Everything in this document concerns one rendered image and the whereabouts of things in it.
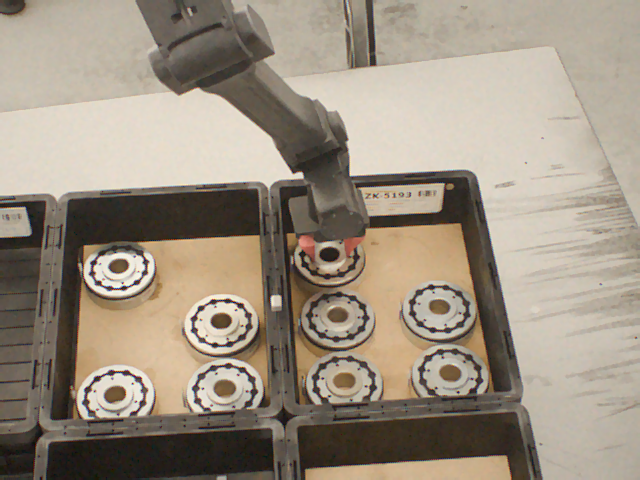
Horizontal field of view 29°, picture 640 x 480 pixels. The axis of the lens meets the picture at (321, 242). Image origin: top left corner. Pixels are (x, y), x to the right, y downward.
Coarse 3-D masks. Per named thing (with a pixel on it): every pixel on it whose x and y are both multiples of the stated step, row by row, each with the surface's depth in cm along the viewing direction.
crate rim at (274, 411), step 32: (96, 192) 175; (128, 192) 175; (160, 192) 175; (192, 192) 175; (64, 224) 171; (128, 416) 150; (160, 416) 150; (192, 416) 150; (224, 416) 150; (256, 416) 150
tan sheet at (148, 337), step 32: (160, 256) 180; (192, 256) 180; (224, 256) 180; (256, 256) 180; (160, 288) 176; (192, 288) 176; (224, 288) 176; (256, 288) 176; (96, 320) 172; (128, 320) 172; (160, 320) 172; (96, 352) 169; (128, 352) 169; (160, 352) 169; (256, 352) 169; (160, 384) 165
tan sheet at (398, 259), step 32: (448, 224) 184; (384, 256) 180; (416, 256) 180; (448, 256) 180; (384, 288) 176; (384, 320) 172; (384, 352) 168; (416, 352) 168; (480, 352) 168; (384, 384) 165
